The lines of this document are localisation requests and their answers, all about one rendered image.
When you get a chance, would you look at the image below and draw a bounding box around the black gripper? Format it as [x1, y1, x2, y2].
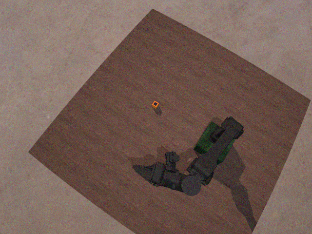
[133, 161, 182, 191]

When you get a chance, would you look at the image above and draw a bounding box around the orange block with dark square mark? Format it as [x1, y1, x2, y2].
[152, 101, 159, 109]

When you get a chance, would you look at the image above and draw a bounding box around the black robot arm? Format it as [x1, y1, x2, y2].
[165, 117, 244, 196]

